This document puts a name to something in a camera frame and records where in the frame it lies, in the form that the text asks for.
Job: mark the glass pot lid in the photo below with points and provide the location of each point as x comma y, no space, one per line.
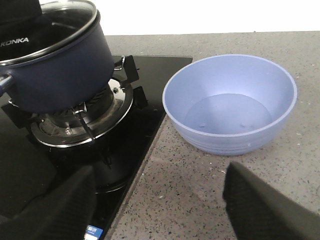
60,22

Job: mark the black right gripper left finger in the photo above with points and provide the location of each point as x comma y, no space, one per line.
63,214

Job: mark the blue plastic bowl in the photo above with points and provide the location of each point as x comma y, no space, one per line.
230,104

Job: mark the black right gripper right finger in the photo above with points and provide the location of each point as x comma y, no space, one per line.
258,211

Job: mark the dark blue cooking pot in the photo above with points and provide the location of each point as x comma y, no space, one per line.
63,78

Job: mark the gas burner with pot support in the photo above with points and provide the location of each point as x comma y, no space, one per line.
86,121

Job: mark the black glass gas stove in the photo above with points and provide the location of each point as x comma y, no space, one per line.
29,170

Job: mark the blue energy label sticker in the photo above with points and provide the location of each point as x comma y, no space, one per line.
93,233

